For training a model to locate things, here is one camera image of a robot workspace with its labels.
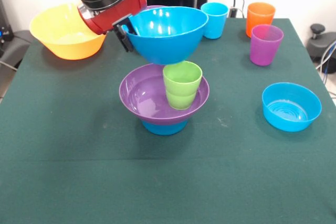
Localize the purple cup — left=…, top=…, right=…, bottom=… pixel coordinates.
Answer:
left=249, top=24, right=285, bottom=67

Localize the orange cup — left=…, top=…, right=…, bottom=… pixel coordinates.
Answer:
left=246, top=2, right=277, bottom=38

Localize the black power strip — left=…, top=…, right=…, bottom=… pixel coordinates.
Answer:
left=228, top=6, right=246, bottom=18

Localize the yellow bowl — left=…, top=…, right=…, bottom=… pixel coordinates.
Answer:
left=28, top=3, right=107, bottom=60

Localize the large deep blue bowl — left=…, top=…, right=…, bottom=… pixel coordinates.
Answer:
left=125, top=6, right=209, bottom=65

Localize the black electronic device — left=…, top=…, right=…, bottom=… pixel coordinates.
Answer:
left=0, top=0, right=14, bottom=42

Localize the small blue bowl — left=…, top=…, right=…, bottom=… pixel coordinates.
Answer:
left=140, top=119, right=188, bottom=136
left=261, top=82, right=322, bottom=132

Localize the green cup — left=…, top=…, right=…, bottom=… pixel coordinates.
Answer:
left=162, top=60, right=203, bottom=96
left=165, top=90, right=198, bottom=111

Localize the dark green tablecloth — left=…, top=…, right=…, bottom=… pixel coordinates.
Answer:
left=0, top=18, right=336, bottom=224

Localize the white cable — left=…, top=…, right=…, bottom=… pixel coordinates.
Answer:
left=0, top=60, right=18, bottom=72
left=316, top=58, right=336, bottom=71

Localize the black knobbed equipment base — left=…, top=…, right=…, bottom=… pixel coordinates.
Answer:
left=306, top=24, right=336, bottom=59

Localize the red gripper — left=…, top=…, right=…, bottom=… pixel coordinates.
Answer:
left=77, top=0, right=148, bottom=53

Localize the blue cup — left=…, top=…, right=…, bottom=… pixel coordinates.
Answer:
left=201, top=2, right=229, bottom=40

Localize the blue cable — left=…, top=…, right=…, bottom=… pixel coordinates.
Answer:
left=320, top=40, right=336, bottom=83

